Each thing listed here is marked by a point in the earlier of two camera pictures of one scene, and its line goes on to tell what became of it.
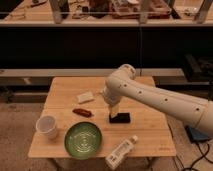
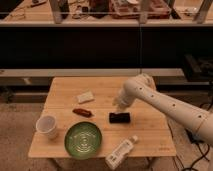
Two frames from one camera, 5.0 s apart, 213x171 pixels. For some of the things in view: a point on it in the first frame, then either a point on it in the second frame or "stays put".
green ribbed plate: (83, 140) stays put
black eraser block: (120, 118) stays put
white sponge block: (87, 96) stays put
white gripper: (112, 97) to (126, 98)
